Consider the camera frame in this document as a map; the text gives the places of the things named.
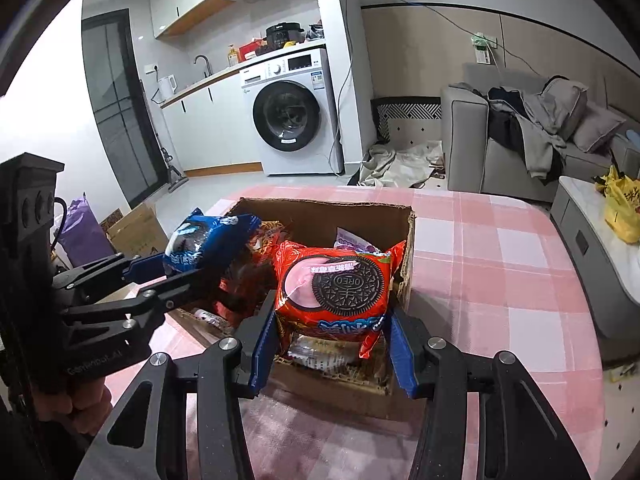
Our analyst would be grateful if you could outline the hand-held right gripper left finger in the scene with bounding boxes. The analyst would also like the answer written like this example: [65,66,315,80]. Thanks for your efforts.
[75,302,279,480]

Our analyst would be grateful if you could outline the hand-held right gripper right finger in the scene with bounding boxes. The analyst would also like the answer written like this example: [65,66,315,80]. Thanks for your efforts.
[389,307,593,480]

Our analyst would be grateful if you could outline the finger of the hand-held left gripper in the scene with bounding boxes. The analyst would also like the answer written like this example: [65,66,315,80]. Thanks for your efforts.
[61,259,238,323]
[51,252,171,295]

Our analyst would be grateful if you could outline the blue cookie packet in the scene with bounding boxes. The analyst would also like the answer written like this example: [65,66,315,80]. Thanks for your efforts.
[162,208,262,277]

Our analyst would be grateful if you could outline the brown cardboard box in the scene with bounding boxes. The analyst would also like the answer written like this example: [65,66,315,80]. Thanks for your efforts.
[167,196,417,423]

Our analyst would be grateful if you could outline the red cookie packet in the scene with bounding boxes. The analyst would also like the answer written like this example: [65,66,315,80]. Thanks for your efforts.
[272,240,407,359]

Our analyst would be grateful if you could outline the purple silver snack packet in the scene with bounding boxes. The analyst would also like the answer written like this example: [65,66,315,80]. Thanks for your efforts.
[334,227,381,257]

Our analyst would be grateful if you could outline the person's left forearm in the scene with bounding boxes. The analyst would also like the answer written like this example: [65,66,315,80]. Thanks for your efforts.
[0,402,96,480]

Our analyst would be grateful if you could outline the person's left hand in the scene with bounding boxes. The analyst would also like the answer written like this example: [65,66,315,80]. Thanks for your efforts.
[37,375,113,436]

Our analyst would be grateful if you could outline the small cardboard floor box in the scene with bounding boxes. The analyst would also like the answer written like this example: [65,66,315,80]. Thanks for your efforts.
[100,203,168,261]

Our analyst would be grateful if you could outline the clear wrapped snack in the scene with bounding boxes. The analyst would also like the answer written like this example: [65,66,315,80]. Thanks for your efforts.
[192,308,236,333]

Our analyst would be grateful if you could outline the brown white snack packet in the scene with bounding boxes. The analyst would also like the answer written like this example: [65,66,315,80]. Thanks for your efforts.
[289,332,366,378]

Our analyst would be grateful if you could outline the dark red snack packet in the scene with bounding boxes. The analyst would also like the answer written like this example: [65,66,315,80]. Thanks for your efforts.
[215,220,293,321]

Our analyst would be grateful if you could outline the purple plastic bag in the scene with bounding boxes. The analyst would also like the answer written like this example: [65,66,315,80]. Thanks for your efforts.
[55,195,116,268]

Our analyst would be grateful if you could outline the pink checked tablecloth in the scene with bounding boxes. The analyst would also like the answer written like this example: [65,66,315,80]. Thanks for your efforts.
[102,184,608,480]

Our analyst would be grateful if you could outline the white kitchen counter cabinet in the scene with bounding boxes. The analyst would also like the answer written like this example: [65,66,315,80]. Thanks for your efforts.
[160,67,263,177]

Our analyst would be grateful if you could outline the dark glass door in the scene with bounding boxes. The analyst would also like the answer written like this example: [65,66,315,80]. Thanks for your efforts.
[81,12,168,211]

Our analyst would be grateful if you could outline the crumpled white cloth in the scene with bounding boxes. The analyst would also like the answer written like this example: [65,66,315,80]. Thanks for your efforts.
[350,141,446,188]

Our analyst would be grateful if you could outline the white washing machine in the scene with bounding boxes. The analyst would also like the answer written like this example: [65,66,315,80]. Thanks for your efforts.
[237,47,345,177]

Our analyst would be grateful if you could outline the white grey coffee table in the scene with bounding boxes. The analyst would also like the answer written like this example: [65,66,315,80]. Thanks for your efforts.
[550,176,640,341]

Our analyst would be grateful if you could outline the grey sofa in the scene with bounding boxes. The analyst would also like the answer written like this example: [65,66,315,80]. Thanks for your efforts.
[440,62,640,203]

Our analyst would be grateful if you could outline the black white patterned panel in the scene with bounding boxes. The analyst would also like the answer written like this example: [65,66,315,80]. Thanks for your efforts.
[372,96,443,151]

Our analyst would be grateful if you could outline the black garment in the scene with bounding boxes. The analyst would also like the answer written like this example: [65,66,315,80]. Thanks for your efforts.
[487,86,531,161]

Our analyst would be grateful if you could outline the grey jacket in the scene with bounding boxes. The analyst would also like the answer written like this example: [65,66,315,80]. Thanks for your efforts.
[487,92,568,182]

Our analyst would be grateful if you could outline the yellow plastic bag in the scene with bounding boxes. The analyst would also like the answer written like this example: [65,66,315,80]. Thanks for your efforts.
[595,165,640,245]

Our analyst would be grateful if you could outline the black cooker pot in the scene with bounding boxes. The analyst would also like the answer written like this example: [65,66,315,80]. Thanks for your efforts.
[265,22,306,51]

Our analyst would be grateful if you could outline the grey sofa pillow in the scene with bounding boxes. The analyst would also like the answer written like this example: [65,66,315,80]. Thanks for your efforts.
[542,76,588,138]
[572,105,626,153]

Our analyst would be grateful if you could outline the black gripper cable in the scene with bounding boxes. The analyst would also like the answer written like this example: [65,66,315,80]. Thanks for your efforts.
[50,197,69,252]

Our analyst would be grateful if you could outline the hanging power cable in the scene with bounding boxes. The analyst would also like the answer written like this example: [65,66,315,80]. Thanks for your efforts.
[327,0,353,171]

